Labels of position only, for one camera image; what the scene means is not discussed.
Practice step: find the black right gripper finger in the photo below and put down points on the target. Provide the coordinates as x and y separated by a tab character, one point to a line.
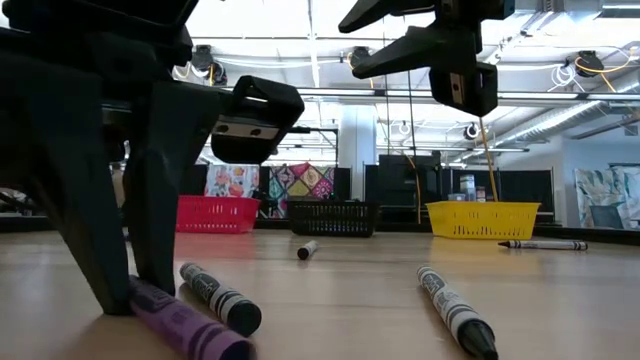
390	12
425	50

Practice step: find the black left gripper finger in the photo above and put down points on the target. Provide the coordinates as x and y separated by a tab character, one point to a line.
75	175
165	175

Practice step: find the black crayon white wrapper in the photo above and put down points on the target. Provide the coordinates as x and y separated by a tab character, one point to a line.
545	245
215	297
450	305
306	251

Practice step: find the black plastic basket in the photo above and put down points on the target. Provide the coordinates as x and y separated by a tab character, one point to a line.
332	219

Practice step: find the purple crayon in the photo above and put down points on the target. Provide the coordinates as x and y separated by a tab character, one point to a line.
200	335

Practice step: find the floral patterned cloth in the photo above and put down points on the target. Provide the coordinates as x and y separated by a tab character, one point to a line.
230	182

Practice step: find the red plastic basket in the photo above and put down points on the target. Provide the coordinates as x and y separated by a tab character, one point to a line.
220	215

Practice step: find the long ceiling light bar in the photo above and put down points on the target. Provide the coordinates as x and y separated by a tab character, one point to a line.
350	92

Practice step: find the geometric patterned quilt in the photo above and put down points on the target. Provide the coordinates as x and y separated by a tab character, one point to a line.
300	182

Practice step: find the stacked storage boxes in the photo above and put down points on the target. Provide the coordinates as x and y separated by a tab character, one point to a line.
467	187

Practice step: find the black partition panel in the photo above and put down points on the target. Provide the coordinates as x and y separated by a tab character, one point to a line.
525	186

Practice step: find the white building column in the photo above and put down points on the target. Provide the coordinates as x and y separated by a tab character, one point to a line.
357	150

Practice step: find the black cabinet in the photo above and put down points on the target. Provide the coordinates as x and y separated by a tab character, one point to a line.
395	185

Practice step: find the yellow plastic basket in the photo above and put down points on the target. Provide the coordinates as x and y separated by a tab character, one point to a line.
482	220

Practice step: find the teal patterned cloth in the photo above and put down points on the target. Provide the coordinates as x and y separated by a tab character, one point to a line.
607	192

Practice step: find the black metal stand frame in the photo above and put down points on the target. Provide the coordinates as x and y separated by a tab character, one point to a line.
320	130

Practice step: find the silver ceiling duct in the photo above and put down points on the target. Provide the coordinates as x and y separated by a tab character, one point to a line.
565	117

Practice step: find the black aluminium table frame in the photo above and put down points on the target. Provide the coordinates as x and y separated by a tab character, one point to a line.
600	234

